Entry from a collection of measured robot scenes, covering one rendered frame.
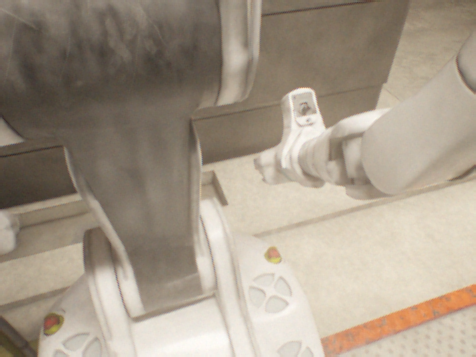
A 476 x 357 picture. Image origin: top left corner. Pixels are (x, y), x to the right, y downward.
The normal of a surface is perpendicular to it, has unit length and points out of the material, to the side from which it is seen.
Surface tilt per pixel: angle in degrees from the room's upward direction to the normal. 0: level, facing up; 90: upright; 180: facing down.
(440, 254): 0
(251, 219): 0
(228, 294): 64
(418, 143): 82
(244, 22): 91
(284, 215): 0
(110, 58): 85
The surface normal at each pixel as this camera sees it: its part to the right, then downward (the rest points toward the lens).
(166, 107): 0.31, 0.86
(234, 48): 0.31, 0.66
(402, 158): -0.91, 0.16
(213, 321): 0.05, -0.61
